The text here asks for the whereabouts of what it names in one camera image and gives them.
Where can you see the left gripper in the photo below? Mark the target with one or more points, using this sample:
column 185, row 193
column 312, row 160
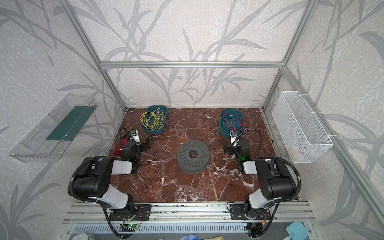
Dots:
column 142, row 145

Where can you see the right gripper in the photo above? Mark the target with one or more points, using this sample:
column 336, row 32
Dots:
column 231, row 149

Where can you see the teal bin with red cables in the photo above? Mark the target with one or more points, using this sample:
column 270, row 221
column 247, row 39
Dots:
column 231, row 120

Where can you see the teal bin with yellow cables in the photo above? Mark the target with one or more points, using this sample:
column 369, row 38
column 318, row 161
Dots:
column 154, row 119

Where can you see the dark grey foam spool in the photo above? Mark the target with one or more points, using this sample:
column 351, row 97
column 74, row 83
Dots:
column 193, row 157

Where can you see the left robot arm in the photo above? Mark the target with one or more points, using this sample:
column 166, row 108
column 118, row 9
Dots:
column 91, row 182

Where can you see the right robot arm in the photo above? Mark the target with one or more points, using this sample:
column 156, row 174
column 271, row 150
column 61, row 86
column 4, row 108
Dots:
column 279, row 182

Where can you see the red spray bottle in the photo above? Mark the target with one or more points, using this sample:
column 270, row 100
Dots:
column 118, row 152

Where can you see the green circuit board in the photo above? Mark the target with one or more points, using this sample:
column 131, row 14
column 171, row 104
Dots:
column 129, row 227

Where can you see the light blue plastic object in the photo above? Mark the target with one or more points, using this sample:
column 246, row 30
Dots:
column 296, row 231

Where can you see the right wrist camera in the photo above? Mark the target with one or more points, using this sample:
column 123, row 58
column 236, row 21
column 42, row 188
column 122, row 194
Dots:
column 234, row 138

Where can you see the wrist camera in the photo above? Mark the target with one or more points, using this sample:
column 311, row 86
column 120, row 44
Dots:
column 134, row 135
column 234, row 138

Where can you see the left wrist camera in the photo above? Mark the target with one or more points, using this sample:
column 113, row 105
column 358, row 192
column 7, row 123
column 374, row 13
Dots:
column 134, row 135

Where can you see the white wire mesh basket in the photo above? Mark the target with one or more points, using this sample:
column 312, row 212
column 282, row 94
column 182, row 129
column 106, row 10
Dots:
column 304, row 136

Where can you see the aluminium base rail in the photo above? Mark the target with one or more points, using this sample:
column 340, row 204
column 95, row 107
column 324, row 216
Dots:
column 192, row 212

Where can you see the clear plastic wall shelf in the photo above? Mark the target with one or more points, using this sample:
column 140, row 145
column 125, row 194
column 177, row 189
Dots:
column 47, row 142

